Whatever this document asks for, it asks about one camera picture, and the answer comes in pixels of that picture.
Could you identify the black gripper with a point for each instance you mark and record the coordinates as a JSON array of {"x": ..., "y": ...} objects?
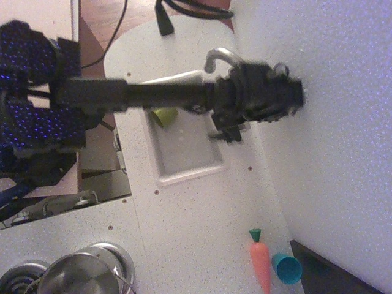
[{"x": 253, "y": 92}]

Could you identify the silver toy faucet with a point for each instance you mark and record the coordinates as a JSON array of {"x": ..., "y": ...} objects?
[{"x": 227, "y": 96}]

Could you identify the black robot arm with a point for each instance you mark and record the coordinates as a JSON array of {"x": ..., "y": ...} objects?
[{"x": 46, "y": 104}]

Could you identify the white toy sink basin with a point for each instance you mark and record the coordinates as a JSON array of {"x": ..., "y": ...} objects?
[{"x": 182, "y": 151}]

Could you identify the green plastic cup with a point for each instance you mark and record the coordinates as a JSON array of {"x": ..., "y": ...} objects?
[{"x": 164, "y": 116}]

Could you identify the orange toy carrot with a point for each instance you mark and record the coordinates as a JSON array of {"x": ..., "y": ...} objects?
[{"x": 260, "y": 257}]

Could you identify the teal plastic cup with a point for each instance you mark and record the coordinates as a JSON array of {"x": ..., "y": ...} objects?
[{"x": 288, "y": 269}]

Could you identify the stainless steel pot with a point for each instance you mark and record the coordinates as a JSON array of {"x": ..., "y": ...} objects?
[{"x": 100, "y": 268}]

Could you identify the silver stove burner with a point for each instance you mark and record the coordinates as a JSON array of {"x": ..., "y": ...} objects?
[{"x": 23, "y": 278}]

